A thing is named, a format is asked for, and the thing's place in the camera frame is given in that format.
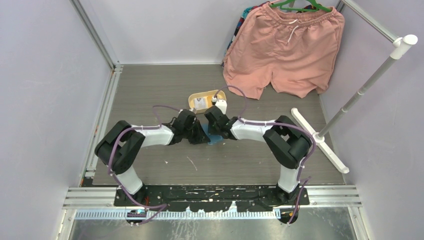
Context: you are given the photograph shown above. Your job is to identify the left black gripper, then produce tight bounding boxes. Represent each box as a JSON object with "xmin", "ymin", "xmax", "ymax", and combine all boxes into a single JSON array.
[{"xmin": 182, "ymin": 119, "xmax": 210, "ymax": 145}]

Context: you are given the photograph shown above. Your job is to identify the blue card holder wallet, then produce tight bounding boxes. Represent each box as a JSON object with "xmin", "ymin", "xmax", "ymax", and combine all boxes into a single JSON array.
[{"xmin": 200, "ymin": 123, "xmax": 224, "ymax": 145}]

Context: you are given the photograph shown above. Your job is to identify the white credit card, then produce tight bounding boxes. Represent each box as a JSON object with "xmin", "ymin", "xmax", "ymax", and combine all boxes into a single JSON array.
[{"xmin": 193, "ymin": 97, "xmax": 207, "ymax": 110}]

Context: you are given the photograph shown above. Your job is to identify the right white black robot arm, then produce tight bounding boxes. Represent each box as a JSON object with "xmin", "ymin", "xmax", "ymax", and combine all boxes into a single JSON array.
[{"xmin": 204, "ymin": 106, "xmax": 316, "ymax": 206}]

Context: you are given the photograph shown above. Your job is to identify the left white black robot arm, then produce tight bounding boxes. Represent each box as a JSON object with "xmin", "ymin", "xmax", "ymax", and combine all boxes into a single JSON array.
[{"xmin": 94, "ymin": 109, "xmax": 210, "ymax": 207}]

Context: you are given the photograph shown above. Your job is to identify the beige oval tray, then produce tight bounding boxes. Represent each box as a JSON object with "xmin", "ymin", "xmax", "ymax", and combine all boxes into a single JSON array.
[{"xmin": 188, "ymin": 89, "xmax": 228, "ymax": 114}]

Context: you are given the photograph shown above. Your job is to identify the pink shorts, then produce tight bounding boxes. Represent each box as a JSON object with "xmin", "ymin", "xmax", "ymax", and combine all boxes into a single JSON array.
[{"xmin": 223, "ymin": 2, "xmax": 345, "ymax": 99}]

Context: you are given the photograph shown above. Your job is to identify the colourful patterned garment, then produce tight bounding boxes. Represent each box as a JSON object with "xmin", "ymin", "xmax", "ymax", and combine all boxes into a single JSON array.
[{"xmin": 224, "ymin": 1, "xmax": 269, "ymax": 56}]

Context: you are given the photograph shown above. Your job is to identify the green clothes hanger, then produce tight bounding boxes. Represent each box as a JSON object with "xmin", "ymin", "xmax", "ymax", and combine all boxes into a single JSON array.
[{"xmin": 270, "ymin": 0, "xmax": 332, "ymax": 13}]

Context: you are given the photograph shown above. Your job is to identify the grey white clothes rack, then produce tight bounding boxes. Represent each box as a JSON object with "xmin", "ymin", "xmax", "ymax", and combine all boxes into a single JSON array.
[{"xmin": 290, "ymin": 34, "xmax": 419, "ymax": 174}]

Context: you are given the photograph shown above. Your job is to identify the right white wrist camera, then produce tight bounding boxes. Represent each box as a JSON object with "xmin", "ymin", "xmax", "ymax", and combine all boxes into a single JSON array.
[{"xmin": 211, "ymin": 96, "xmax": 228, "ymax": 115}]

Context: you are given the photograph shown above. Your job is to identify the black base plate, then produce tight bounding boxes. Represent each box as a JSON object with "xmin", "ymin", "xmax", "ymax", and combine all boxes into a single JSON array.
[{"xmin": 114, "ymin": 184, "xmax": 310, "ymax": 213}]

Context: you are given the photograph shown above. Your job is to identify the aluminium frame rail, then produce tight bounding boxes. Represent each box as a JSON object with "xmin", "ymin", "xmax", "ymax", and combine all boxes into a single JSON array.
[{"xmin": 62, "ymin": 62, "xmax": 123, "ymax": 210}]

